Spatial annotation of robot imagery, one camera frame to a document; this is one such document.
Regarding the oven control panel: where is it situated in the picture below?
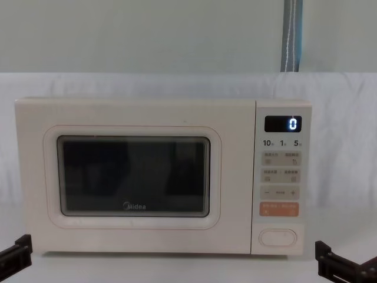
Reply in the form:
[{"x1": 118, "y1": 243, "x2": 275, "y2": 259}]
[{"x1": 250, "y1": 101, "x2": 312, "y2": 256}]

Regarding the cream microwave oven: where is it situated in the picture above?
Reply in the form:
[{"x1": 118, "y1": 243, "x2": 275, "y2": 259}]
[{"x1": 14, "y1": 97, "x2": 312, "y2": 260}]

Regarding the white curtain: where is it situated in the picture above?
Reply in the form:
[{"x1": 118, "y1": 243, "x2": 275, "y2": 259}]
[{"x1": 0, "y1": 0, "x2": 377, "y2": 74}]

